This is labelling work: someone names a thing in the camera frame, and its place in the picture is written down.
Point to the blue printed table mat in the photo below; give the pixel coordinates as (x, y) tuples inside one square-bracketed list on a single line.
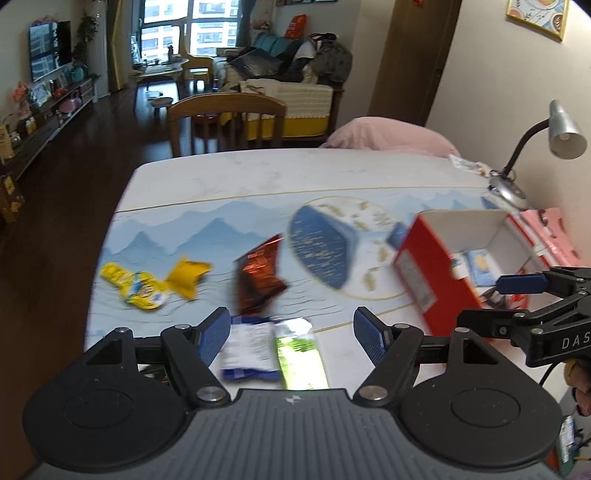
[(184, 235)]

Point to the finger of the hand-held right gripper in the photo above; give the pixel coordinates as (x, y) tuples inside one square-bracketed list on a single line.
[(521, 284), (489, 323)]

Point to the wooden armchair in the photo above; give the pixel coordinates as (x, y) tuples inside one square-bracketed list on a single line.
[(198, 62)]

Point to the silver desk lamp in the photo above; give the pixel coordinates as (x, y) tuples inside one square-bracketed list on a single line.
[(565, 131)]

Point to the person's right hand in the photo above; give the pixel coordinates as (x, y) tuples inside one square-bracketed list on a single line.
[(582, 381)]

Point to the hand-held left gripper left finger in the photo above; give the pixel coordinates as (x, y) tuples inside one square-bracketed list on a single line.
[(213, 337)]

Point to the yellow snack packet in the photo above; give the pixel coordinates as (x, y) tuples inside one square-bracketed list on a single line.
[(189, 277)]

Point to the light blue snack packet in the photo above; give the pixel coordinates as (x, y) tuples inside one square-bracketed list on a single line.
[(482, 270)]

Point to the wooden coffee table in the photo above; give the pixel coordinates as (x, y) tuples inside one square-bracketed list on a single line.
[(159, 69)]

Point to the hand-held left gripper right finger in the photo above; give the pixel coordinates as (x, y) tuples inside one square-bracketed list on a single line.
[(369, 337)]

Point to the pink patterned packet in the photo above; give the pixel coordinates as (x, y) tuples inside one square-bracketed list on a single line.
[(554, 230)]

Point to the red cardboard box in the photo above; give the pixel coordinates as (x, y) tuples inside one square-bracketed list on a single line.
[(425, 258)]

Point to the clear wrapper near lamp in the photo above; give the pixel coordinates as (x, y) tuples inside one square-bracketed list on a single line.
[(466, 165)]

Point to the cluttered sofa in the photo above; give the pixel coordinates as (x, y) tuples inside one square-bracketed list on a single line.
[(304, 99)]

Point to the television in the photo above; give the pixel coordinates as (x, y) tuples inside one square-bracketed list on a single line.
[(48, 48)]

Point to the yellow framed wall picture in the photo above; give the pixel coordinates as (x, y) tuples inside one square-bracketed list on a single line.
[(538, 16)]

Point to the large window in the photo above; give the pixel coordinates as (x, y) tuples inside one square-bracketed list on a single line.
[(161, 23)]

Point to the red gift bag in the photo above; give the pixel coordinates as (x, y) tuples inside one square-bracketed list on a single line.
[(296, 26)]

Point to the blue and white snack packet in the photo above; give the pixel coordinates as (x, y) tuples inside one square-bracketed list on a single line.
[(247, 350)]

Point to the grey curtain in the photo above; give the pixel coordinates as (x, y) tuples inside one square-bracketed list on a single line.
[(247, 21)]

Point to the pink chair cover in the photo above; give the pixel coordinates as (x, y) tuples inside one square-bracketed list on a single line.
[(388, 134)]

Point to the wooden door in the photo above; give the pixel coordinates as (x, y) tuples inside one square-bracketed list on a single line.
[(411, 60)]

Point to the brown foil snack packet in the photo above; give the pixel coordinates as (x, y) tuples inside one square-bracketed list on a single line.
[(258, 277)]

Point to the wooden tv cabinet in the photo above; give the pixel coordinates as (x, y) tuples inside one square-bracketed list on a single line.
[(46, 124)]

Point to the green snack bar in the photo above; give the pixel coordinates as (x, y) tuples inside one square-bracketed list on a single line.
[(300, 357)]

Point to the white standing air conditioner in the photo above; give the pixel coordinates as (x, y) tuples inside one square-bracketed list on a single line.
[(98, 41)]

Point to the beige curtain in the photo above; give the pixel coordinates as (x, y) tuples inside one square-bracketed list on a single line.
[(120, 41)]

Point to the wooden dining chair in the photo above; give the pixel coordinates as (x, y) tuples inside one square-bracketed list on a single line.
[(226, 105)]

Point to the small wooden stool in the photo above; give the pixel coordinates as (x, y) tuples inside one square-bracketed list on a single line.
[(164, 102)]

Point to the yellow jelly cup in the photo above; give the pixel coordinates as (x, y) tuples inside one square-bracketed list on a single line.
[(134, 286)]

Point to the tall green plant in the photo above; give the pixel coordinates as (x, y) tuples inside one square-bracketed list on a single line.
[(87, 37)]

